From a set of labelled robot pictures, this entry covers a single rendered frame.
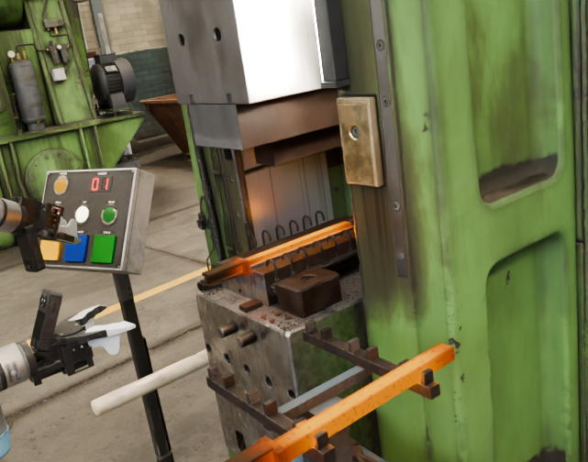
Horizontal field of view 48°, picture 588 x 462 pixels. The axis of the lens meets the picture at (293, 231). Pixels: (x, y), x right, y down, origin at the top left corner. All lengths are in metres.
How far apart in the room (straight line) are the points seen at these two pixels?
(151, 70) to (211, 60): 9.22
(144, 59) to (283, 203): 8.90
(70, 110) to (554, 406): 5.31
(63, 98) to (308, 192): 4.72
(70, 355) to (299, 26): 0.79
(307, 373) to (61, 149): 5.09
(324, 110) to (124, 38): 9.03
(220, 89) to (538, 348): 0.93
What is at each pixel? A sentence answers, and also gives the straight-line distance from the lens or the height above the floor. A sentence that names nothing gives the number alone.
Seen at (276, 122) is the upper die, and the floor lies 1.31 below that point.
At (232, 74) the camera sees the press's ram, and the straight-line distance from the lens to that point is 1.37.
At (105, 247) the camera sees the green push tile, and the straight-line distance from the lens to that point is 1.83.
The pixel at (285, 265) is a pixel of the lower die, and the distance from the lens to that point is 1.50.
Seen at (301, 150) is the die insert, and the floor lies 1.23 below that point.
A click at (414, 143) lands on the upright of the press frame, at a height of 1.27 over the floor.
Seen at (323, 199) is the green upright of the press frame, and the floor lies 1.02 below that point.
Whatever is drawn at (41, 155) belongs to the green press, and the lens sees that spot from 6.25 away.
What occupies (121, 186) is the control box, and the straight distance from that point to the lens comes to 1.85.
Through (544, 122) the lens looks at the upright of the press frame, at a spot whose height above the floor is 1.23.
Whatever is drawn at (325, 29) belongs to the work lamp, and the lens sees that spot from 1.29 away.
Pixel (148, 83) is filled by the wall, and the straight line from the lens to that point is 10.60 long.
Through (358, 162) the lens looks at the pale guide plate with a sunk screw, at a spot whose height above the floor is 1.23.
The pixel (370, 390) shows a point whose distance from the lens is 1.01.
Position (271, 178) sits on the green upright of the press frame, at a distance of 1.76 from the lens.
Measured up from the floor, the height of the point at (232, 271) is 1.00.
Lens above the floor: 1.50
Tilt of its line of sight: 17 degrees down
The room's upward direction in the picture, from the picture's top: 8 degrees counter-clockwise
